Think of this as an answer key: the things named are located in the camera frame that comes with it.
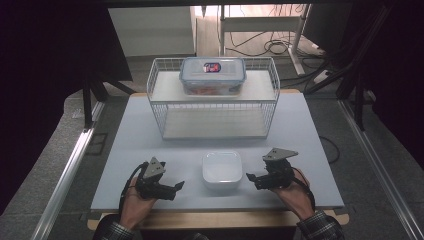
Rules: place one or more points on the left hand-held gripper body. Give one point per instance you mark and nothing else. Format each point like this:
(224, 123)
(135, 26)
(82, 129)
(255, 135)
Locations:
(153, 186)

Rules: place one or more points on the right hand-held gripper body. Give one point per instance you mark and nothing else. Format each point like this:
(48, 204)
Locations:
(278, 175)

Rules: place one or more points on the white square bowl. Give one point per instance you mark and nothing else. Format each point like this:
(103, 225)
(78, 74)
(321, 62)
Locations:
(222, 170)

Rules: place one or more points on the clear lidded food container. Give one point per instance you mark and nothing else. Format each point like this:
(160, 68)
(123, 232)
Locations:
(212, 76)

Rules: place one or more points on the person's left hand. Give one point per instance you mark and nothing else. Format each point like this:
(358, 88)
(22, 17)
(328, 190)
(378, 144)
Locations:
(135, 206)

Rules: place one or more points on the person's right hand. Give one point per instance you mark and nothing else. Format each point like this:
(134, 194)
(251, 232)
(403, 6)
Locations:
(295, 200)

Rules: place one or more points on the black floor plate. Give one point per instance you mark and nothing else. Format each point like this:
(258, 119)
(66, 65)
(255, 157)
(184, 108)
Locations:
(97, 144)

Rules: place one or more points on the black metal stand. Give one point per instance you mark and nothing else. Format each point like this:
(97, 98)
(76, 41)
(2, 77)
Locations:
(87, 106)
(358, 93)

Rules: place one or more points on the white power strip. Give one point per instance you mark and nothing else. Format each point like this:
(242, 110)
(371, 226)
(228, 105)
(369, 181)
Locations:
(321, 76)

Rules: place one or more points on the white cabinet panel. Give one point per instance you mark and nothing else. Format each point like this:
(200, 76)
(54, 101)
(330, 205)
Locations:
(151, 31)

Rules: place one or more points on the black curtain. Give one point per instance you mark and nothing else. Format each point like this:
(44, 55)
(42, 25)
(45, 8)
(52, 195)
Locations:
(40, 66)
(400, 66)

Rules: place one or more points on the aluminium floor rail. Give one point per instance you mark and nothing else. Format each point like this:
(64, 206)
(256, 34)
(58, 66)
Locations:
(380, 166)
(66, 170)

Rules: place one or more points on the white desk frame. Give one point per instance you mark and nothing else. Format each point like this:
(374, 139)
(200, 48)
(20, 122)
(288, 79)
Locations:
(260, 23)

